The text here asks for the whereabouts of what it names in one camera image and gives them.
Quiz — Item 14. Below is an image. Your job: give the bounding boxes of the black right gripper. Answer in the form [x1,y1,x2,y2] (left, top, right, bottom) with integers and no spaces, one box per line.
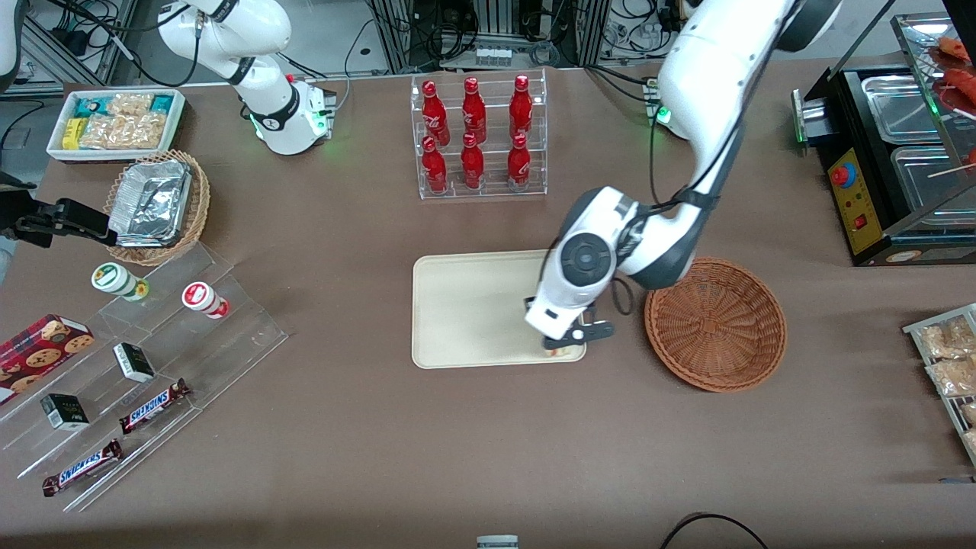
[0,172,117,249]

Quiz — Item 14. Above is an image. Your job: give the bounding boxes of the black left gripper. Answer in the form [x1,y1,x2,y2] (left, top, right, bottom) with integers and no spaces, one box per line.
[523,296,592,351]

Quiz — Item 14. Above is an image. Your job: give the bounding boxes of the beige plastic tray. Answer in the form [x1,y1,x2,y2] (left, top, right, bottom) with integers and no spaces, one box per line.
[411,249,588,371]

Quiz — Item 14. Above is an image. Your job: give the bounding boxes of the wicker basket with foil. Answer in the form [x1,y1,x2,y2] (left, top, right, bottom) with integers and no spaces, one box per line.
[102,149,211,267]

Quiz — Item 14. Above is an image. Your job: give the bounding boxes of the brown wicker basket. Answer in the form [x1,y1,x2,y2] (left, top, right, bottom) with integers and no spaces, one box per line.
[644,257,788,393]

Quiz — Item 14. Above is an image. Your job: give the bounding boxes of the green lid cup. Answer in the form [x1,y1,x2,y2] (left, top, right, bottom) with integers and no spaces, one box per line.
[91,262,150,303]

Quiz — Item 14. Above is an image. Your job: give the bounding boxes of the aluminium foil containers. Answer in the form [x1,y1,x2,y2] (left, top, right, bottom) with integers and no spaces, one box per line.
[108,159,193,248]

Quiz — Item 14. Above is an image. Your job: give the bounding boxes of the white snack bin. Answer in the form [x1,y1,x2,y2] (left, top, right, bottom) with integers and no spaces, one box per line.
[47,88,187,164]

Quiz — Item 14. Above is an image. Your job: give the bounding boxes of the clear bag of crackers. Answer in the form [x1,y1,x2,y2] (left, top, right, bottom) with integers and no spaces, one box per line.
[105,92,155,117]
[79,113,167,151]

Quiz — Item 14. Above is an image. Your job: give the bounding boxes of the red cookie box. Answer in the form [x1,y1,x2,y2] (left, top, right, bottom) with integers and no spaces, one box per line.
[0,313,97,406]

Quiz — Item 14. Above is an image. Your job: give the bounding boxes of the red lid cup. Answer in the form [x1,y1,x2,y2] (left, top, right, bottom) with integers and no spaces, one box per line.
[181,281,230,319]

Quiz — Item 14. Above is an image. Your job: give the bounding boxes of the small dark green box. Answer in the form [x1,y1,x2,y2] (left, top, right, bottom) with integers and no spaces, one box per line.
[112,342,156,384]
[40,393,91,432]

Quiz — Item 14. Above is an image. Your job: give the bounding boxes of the red cola bottle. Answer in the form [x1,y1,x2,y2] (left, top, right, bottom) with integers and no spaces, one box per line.
[421,136,449,194]
[506,133,532,192]
[460,133,486,191]
[421,80,451,147]
[509,74,534,143]
[461,77,488,145]

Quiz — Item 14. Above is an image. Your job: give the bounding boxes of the clear acrylic step shelf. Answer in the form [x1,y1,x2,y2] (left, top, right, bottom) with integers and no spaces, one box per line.
[0,242,290,514]

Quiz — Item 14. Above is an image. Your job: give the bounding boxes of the clear acrylic bottle rack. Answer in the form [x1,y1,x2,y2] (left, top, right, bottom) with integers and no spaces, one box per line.
[409,68,549,201]

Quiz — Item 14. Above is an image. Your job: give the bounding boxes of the snickers bar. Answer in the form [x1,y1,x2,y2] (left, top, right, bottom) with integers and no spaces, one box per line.
[118,378,192,435]
[41,438,124,498]

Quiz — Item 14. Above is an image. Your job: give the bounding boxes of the black hot dog roller machine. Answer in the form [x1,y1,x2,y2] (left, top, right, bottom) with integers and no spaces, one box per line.
[791,12,976,267]

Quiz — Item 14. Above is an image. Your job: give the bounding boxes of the black cable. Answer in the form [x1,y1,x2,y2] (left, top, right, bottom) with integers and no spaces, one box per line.
[659,512,768,549]

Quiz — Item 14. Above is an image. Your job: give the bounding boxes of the aluminium frame rack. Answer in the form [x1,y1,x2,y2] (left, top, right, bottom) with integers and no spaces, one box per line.
[366,0,612,74]

